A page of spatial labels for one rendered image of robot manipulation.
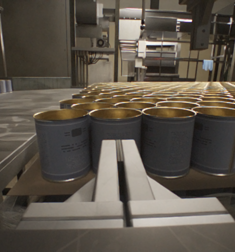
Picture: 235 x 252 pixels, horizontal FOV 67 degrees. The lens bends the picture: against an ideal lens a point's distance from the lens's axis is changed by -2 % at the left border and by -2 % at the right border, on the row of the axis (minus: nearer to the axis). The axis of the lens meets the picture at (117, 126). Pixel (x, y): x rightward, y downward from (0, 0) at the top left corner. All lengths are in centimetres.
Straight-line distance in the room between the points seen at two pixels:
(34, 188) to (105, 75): 300
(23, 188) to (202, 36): 39
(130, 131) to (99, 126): 4
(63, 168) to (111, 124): 8
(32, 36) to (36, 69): 46
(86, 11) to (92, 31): 26
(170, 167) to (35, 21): 303
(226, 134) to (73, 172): 19
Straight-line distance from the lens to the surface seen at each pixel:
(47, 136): 22
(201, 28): 41
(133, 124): 21
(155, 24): 345
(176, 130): 22
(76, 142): 22
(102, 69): 318
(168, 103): 34
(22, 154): 35
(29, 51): 312
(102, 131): 21
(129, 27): 341
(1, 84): 131
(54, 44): 301
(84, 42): 278
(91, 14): 274
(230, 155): 26
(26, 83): 152
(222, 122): 24
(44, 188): 24
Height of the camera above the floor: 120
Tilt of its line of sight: 16 degrees down
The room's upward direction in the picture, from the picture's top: 2 degrees clockwise
